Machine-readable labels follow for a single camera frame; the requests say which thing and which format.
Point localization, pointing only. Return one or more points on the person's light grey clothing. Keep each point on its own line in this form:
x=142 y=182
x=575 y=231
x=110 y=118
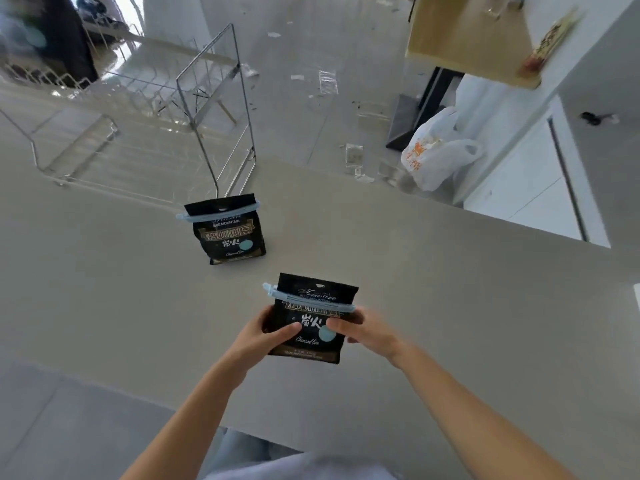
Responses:
x=280 y=459

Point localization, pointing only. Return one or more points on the light blue sealing clip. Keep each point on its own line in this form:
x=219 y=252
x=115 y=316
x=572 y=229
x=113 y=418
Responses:
x=220 y=212
x=300 y=299

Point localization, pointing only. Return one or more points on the white cabinet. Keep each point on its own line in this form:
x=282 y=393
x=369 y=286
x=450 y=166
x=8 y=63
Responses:
x=520 y=184

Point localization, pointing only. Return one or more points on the small black object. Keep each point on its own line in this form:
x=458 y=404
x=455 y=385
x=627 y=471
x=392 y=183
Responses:
x=595 y=117

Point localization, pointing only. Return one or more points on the person's right forearm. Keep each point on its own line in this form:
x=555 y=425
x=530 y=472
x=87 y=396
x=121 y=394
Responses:
x=475 y=414

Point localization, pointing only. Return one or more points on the person's left forearm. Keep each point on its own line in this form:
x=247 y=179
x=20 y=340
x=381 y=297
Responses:
x=185 y=424

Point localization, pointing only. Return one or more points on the person's right thumb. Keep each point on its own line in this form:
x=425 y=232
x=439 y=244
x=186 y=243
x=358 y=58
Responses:
x=342 y=324

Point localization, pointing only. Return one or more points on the wooden table top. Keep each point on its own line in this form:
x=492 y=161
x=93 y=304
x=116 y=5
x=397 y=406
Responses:
x=465 y=34

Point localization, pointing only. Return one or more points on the red and yellow snack packet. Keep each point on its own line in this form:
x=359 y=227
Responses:
x=547 y=42

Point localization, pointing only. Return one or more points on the black table leg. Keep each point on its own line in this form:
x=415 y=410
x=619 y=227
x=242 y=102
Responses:
x=425 y=104

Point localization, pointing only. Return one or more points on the person's left hand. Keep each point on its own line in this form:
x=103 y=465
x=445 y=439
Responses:
x=250 y=344

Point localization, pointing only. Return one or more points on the person's right hand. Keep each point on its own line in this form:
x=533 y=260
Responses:
x=370 y=337

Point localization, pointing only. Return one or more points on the person's left thumb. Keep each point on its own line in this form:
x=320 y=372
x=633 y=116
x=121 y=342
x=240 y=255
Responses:
x=285 y=333

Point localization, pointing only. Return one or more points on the black coffee bag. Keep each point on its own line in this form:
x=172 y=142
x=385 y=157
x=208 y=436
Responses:
x=312 y=299
x=227 y=239

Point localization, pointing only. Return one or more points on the clear plastic wrapper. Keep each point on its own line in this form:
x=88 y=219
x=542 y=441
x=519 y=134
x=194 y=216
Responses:
x=354 y=158
x=328 y=82

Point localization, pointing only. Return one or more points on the dark chair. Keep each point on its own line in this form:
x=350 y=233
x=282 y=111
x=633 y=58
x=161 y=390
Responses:
x=50 y=34

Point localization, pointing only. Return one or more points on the white plastic shopping bag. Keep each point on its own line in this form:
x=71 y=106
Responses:
x=435 y=154

